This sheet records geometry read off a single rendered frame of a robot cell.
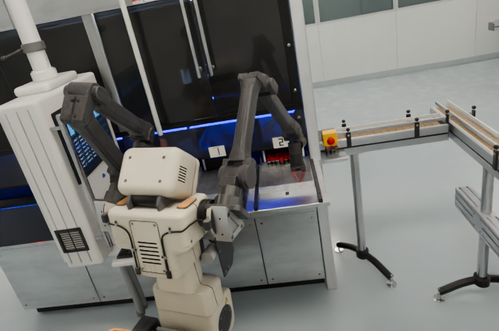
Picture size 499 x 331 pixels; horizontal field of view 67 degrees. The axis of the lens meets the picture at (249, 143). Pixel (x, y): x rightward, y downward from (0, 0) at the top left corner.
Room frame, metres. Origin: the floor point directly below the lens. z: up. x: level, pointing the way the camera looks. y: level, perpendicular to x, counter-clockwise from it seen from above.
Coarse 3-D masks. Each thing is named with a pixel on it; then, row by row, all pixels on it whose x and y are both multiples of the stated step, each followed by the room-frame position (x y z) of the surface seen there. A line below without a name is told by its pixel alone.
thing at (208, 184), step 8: (200, 168) 1.92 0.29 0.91; (200, 176) 1.88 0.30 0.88; (208, 176) 1.87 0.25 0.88; (216, 176) 1.85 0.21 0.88; (200, 184) 1.79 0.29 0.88; (208, 184) 1.77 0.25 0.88; (216, 184) 1.75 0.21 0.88; (200, 192) 1.70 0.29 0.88; (208, 192) 1.68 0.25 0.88; (216, 192) 1.66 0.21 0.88
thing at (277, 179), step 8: (304, 160) 1.82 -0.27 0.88; (264, 168) 1.82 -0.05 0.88; (272, 168) 1.80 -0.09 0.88; (280, 168) 1.78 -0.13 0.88; (288, 168) 1.77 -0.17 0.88; (264, 176) 1.74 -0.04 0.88; (272, 176) 1.72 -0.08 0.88; (280, 176) 1.70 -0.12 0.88; (288, 176) 1.69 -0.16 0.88; (304, 176) 1.65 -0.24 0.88; (312, 176) 1.58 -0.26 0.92; (264, 184) 1.65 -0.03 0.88; (272, 184) 1.64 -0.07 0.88; (280, 184) 1.62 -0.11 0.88; (288, 184) 1.55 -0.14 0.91; (296, 184) 1.55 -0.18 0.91; (304, 184) 1.54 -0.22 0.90; (312, 184) 1.54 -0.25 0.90; (264, 192) 1.56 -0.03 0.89; (272, 192) 1.56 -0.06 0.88
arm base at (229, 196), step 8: (224, 192) 1.00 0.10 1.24; (232, 192) 1.00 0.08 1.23; (240, 192) 1.01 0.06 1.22; (216, 200) 0.99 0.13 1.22; (224, 200) 0.97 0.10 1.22; (232, 200) 0.97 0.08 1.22; (240, 200) 0.99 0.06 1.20; (208, 208) 0.97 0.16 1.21; (232, 208) 0.94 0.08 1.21; (240, 208) 0.94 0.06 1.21; (240, 216) 0.97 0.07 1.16; (248, 216) 0.97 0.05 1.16
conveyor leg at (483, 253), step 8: (488, 176) 1.52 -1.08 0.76; (488, 184) 1.52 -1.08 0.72; (488, 192) 1.52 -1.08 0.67; (480, 200) 1.55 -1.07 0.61; (488, 200) 1.52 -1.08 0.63; (480, 208) 1.55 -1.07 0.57; (488, 208) 1.52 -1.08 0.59; (480, 240) 1.53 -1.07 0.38; (480, 248) 1.53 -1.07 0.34; (488, 248) 1.52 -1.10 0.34; (480, 256) 1.53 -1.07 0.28; (488, 256) 1.52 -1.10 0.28; (480, 264) 1.53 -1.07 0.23; (480, 272) 1.52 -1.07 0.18
